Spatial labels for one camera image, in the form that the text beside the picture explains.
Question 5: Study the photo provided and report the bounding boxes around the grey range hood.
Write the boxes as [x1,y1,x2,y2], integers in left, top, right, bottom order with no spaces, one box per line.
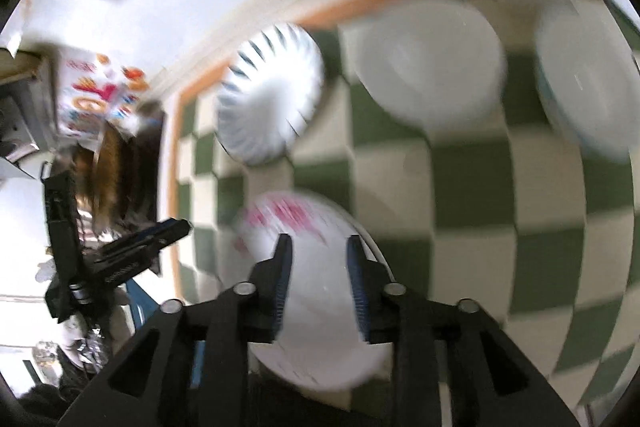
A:
[0,44,58,158]

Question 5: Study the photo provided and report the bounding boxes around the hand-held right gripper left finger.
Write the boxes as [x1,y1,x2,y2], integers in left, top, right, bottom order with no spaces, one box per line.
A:
[57,234,293,427]

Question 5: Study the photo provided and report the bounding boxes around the black cooktop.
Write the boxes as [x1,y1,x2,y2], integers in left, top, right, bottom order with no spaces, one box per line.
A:
[132,107,167,278]

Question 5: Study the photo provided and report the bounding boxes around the green white checkered mat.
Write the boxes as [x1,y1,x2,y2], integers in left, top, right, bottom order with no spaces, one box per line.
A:
[167,0,640,408]

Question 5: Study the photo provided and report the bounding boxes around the white plate with red print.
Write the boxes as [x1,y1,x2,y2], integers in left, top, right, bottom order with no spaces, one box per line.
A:
[234,191,397,390]

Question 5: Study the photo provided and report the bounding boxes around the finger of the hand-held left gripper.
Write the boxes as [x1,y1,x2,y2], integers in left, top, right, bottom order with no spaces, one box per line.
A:
[101,218,194,261]

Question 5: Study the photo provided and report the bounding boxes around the crinkled clear plastic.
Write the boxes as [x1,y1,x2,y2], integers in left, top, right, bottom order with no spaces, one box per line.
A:
[32,324,113,375]

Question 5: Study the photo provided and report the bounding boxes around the white bowl with blue rim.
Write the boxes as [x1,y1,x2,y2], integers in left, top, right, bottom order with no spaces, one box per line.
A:
[534,2,640,164]

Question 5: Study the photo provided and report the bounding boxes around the white plate with blue leaves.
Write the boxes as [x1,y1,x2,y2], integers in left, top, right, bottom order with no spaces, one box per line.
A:
[215,22,326,168]

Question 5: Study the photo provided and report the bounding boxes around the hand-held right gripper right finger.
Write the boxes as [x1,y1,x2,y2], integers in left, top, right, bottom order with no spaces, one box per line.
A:
[346,234,583,427]

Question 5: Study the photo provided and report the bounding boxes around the colourful wall stickers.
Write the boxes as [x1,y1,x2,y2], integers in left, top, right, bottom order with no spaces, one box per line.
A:
[56,47,151,138]

